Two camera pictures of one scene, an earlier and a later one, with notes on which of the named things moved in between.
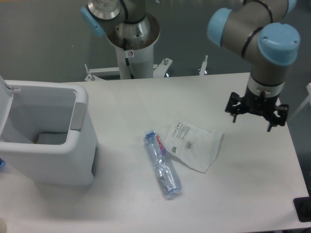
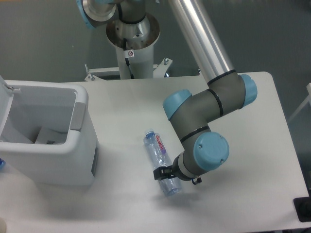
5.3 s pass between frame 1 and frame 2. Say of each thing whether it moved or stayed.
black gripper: moved
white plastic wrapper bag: moved
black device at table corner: stayed
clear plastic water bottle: stayed
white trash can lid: stayed
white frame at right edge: stayed
